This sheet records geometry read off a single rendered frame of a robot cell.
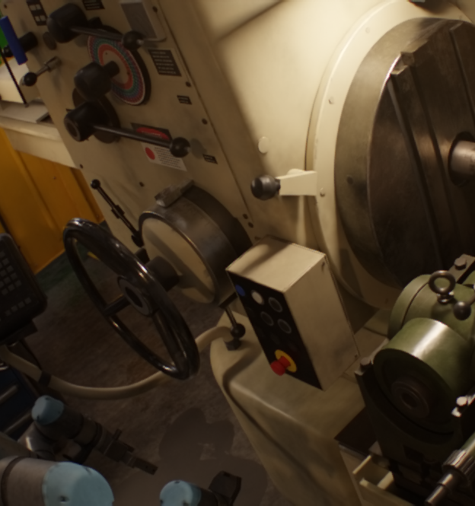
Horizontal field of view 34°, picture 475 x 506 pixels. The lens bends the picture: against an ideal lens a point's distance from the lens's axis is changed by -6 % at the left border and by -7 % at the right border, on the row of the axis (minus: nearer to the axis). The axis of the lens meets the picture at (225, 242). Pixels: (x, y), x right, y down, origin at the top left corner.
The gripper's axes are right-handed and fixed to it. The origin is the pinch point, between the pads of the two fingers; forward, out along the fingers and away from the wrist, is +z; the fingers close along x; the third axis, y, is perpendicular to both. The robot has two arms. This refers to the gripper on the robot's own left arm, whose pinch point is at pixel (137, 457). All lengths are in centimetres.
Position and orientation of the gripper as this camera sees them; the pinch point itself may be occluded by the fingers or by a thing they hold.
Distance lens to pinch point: 207.9
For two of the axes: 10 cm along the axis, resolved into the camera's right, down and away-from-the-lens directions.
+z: 6.8, 5.1, 5.2
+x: -5.2, -1.5, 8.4
